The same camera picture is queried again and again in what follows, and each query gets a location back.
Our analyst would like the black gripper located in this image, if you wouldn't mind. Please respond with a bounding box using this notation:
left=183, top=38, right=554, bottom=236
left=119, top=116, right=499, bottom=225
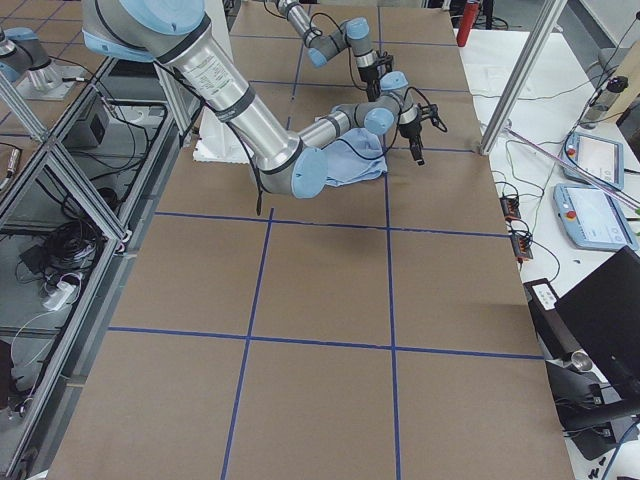
left=399, top=117, right=425, bottom=165
left=358, top=62, right=383, bottom=100

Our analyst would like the blue teach pendant far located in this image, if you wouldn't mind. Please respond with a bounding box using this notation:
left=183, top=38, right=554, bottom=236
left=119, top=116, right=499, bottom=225
left=561, top=132, right=624, bottom=190

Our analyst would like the grey orange usb hub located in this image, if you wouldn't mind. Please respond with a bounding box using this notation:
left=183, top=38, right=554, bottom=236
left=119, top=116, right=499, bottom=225
left=510, top=231, right=533, bottom=263
left=500, top=195, right=521, bottom=221

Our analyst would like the black monitor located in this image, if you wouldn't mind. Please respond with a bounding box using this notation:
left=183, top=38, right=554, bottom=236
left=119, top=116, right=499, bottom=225
left=556, top=246, right=639, bottom=399

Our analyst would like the red cylinder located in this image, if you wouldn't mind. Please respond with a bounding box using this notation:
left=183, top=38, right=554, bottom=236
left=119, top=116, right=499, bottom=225
left=456, top=0, right=480, bottom=48

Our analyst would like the light blue t-shirt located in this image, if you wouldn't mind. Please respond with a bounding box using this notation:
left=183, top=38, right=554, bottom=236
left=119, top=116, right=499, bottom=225
left=324, top=128, right=388, bottom=187

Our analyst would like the blue teach pendant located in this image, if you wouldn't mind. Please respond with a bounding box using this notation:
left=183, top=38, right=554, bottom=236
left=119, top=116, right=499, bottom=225
left=553, top=184, right=639, bottom=251
left=561, top=132, right=624, bottom=190

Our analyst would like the black box with label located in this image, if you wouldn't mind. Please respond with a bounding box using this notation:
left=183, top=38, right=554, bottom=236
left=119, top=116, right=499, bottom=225
left=523, top=278, right=594, bottom=373

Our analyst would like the aluminium frame post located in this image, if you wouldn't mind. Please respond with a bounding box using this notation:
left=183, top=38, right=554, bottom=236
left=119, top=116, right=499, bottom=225
left=479, top=0, right=567, bottom=155

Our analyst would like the aluminium frame rack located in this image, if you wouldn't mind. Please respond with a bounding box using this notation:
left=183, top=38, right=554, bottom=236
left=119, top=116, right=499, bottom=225
left=1, top=58, right=199, bottom=479

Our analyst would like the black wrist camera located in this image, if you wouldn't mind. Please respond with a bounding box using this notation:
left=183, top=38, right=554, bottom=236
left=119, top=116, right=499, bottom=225
left=375, top=50, right=394, bottom=74
left=417, top=103, right=448, bottom=133

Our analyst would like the blue teach pendant near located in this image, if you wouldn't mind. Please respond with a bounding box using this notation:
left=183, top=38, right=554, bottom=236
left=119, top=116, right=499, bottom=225
left=553, top=184, right=639, bottom=251

